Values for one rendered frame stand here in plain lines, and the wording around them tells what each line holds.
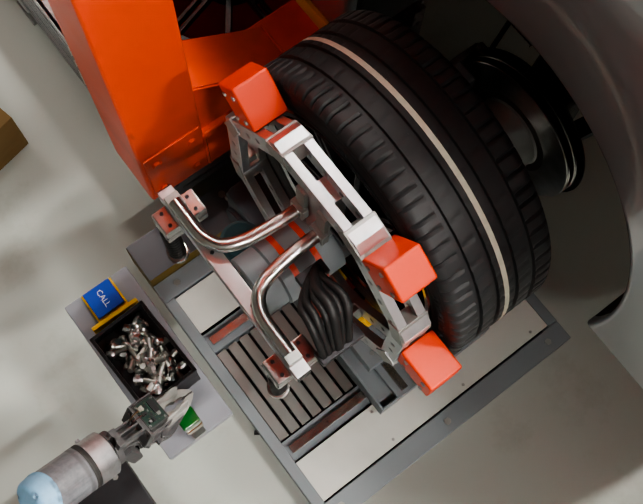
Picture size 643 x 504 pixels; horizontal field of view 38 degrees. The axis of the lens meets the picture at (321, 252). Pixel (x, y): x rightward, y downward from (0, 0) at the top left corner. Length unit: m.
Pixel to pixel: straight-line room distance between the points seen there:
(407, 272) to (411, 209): 0.10
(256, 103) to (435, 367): 0.57
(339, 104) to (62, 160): 1.45
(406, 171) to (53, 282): 1.46
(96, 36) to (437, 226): 0.62
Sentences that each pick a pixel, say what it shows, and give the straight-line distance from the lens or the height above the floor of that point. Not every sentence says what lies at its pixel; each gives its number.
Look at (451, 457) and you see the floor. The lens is 2.59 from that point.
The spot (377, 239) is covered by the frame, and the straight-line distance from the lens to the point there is 1.52.
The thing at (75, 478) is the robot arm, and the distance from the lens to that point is 1.72.
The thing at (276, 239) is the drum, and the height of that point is 0.91.
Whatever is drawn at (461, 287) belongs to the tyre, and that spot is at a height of 1.05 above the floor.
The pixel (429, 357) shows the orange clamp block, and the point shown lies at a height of 0.88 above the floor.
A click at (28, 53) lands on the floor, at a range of 3.04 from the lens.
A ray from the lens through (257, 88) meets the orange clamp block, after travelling 1.62.
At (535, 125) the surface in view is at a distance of 1.83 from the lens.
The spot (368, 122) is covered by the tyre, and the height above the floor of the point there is 1.18.
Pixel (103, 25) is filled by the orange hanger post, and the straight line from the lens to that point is 1.54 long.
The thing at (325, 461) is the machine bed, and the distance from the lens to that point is 2.48.
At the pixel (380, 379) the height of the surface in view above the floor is 0.15.
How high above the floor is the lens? 2.55
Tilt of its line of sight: 73 degrees down
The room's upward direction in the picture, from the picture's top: 5 degrees clockwise
